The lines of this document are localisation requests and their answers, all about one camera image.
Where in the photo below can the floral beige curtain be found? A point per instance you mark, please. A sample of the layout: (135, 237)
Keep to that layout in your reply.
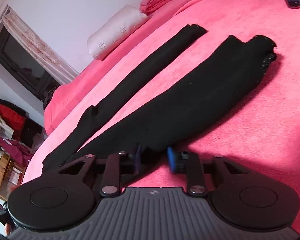
(59, 69)

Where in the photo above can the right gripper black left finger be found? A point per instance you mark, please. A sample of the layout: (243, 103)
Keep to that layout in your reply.
(87, 194)

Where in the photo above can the pink bed blanket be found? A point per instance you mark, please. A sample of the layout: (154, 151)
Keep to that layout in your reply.
(262, 132)

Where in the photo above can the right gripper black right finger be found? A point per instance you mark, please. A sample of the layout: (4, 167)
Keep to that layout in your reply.
(238, 195)

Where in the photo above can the hanging clothes pile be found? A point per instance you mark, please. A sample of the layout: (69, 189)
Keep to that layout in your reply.
(20, 136)

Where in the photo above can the black pants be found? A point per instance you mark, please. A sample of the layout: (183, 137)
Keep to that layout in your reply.
(191, 105)

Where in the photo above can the wooden shelf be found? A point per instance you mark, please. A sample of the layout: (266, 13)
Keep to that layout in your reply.
(11, 175)

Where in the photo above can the dark window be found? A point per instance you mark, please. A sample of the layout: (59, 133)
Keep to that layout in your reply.
(25, 69)

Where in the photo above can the white pillow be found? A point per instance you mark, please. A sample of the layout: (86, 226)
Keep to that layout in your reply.
(127, 20)

